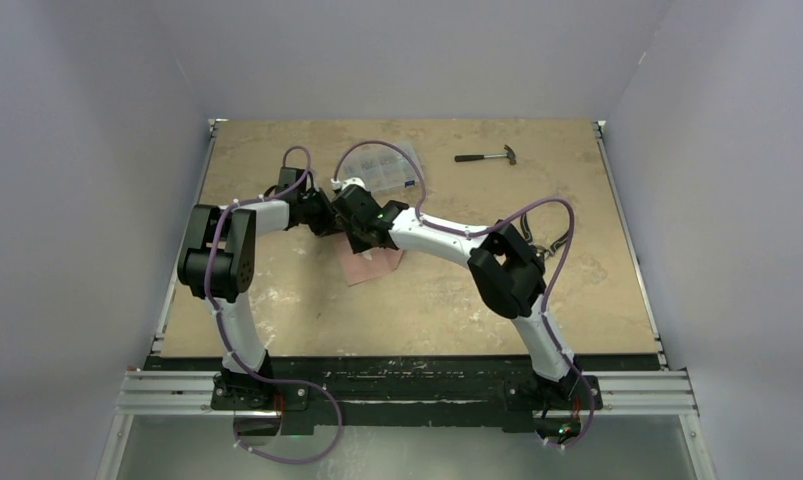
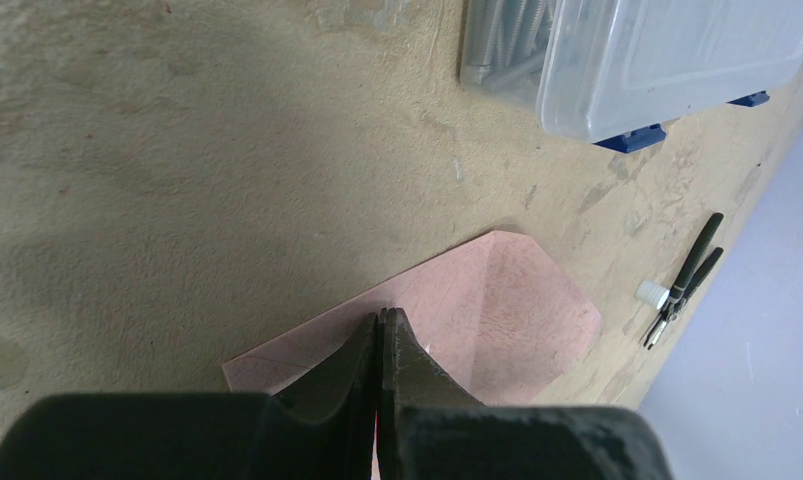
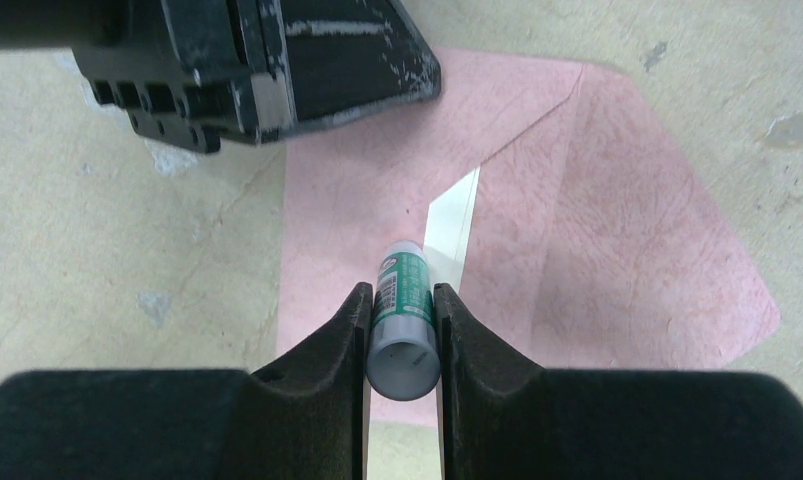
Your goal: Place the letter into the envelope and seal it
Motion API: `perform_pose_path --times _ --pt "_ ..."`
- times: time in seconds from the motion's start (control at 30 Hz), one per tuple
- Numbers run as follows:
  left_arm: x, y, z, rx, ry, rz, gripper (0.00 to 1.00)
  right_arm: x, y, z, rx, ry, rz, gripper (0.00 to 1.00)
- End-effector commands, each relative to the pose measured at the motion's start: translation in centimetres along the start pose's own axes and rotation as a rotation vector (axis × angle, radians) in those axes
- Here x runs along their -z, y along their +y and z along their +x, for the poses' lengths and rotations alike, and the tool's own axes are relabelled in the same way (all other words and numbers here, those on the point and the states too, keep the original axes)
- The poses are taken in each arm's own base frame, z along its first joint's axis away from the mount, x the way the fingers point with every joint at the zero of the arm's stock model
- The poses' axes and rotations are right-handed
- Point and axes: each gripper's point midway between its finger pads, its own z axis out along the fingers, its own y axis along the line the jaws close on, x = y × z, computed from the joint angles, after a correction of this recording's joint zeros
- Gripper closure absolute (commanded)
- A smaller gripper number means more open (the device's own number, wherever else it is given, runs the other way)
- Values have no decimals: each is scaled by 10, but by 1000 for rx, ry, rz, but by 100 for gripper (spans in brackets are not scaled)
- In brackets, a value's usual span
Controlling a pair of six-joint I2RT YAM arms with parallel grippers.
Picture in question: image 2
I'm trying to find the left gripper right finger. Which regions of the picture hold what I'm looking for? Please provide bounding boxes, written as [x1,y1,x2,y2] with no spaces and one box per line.
[377,308,673,479]

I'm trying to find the white glue stick cap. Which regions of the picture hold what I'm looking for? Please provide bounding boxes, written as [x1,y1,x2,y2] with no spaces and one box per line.
[634,280,670,310]

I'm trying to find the black pliers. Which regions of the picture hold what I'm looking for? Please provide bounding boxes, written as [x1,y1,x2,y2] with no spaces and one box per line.
[643,212,725,350]

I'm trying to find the clear plastic screw box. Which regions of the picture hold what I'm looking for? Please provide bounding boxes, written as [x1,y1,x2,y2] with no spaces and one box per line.
[460,0,803,153]

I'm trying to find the pink envelope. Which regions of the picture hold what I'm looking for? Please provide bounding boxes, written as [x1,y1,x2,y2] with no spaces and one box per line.
[221,229,603,480]

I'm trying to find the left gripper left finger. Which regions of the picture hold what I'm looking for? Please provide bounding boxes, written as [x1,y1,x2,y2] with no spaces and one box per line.
[0,316,378,479]

